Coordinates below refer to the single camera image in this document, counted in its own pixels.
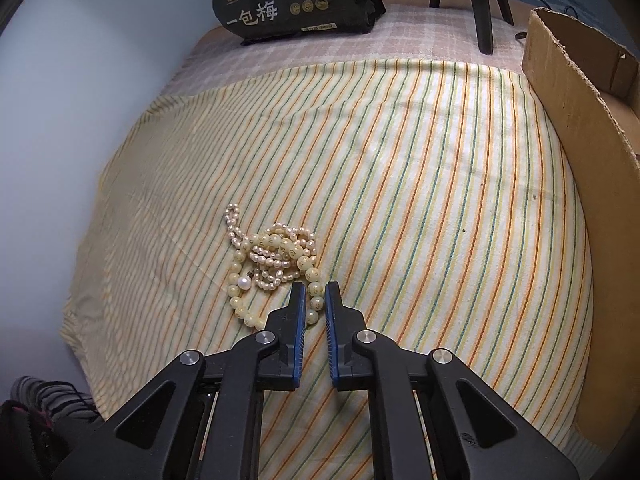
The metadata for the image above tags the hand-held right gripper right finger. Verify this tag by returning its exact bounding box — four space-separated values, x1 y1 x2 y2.
324 281 581 480

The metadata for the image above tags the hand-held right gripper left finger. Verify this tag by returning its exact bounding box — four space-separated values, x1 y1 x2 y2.
52 281 308 480

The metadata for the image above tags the cream bead bracelet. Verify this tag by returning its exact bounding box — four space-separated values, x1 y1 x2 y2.
227 232 323 332

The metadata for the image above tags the small pearl necklace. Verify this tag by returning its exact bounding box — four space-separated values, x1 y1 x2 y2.
224 203 321 292

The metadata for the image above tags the brown cardboard box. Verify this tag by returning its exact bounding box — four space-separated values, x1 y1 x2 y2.
521 7 640 453

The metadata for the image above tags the yellow striped blanket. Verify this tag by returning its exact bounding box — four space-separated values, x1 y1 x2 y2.
59 57 606 480

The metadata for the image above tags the grey striped cloth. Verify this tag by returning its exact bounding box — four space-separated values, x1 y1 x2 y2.
10 376 98 423

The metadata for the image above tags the dark cloth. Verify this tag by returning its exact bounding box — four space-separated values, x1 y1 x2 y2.
0 400 76 480

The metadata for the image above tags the pale checked bed sheet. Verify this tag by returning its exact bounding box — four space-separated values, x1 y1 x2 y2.
167 2 531 106

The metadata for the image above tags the black printed bag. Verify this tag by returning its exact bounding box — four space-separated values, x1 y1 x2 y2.
205 0 387 46

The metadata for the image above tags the black tripod stand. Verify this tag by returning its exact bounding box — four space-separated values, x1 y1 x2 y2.
429 0 516 56

